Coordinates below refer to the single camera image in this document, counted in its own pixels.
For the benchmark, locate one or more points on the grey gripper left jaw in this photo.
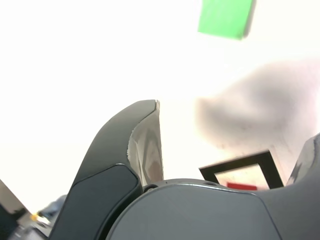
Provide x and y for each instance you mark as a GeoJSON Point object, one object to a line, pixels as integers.
{"type": "Point", "coordinates": [105, 162]}

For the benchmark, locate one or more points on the black tape square outline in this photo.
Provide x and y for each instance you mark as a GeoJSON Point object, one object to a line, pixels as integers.
{"type": "Point", "coordinates": [272, 167]}

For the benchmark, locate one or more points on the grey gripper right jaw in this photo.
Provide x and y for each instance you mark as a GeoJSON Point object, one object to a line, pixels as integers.
{"type": "Point", "coordinates": [212, 215]}

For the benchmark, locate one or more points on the red cube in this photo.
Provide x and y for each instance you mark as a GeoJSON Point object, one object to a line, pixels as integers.
{"type": "Point", "coordinates": [241, 186]}

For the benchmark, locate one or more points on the green cube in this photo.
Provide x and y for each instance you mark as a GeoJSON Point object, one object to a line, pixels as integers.
{"type": "Point", "coordinates": [225, 17]}

